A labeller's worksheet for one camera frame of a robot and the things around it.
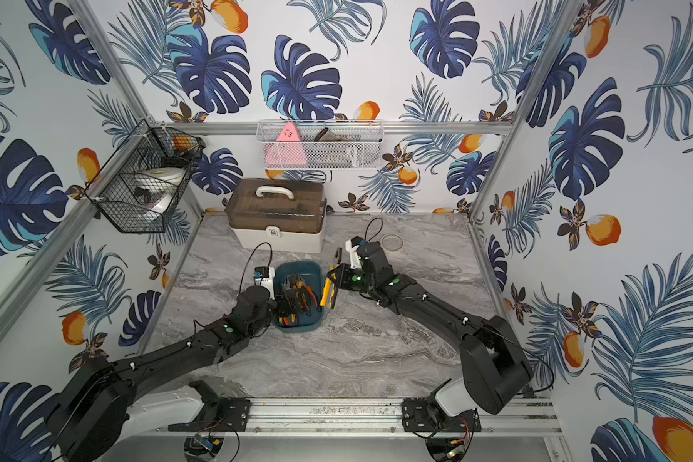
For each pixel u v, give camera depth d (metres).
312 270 1.02
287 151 0.89
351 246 0.78
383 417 0.75
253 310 0.64
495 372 0.43
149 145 0.91
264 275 0.74
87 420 0.41
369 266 0.64
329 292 0.81
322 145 0.92
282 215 0.92
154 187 0.81
